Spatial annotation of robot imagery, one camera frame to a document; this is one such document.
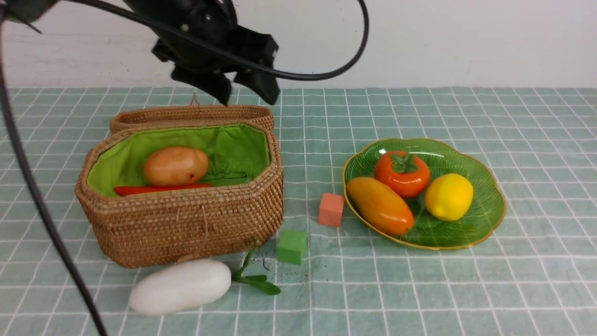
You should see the yellow toy lemon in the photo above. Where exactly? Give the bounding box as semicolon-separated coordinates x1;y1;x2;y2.
425;174;474;222

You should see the orange toy persimmon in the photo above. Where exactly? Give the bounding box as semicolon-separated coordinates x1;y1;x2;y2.
375;151;431;198

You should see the green leaf-shaped glass plate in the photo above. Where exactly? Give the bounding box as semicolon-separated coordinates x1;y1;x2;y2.
342;138;507;250

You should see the orange foam cube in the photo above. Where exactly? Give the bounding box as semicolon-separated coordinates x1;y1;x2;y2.
318;193;345;228

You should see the brown toy potato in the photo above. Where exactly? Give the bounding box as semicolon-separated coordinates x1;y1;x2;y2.
144;146;209;186

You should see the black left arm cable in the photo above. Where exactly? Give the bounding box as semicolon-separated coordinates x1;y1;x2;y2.
0;0;370;336

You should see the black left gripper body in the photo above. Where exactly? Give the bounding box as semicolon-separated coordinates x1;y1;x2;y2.
125;0;278;74

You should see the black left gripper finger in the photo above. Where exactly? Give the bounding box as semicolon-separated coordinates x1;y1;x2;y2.
171;66;232;105
233;68;281;105

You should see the woven wicker basket lid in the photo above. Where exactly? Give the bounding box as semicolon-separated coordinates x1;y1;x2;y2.
109;94;275;133

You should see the woven wicker basket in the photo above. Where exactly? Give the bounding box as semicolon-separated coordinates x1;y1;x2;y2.
75;120;284;268

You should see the green plastic leaf sprig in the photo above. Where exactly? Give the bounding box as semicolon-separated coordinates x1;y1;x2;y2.
231;245;282;296

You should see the white toy radish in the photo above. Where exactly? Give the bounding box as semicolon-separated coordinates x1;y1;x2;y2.
129;259;232;315

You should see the orange yellow toy mango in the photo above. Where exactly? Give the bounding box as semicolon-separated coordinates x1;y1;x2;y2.
345;177;415;237

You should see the red toy chili pepper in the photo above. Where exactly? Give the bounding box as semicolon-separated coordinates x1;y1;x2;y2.
113;183;213;196

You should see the green foam cube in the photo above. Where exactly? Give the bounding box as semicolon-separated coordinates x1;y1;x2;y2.
276;230;308;266

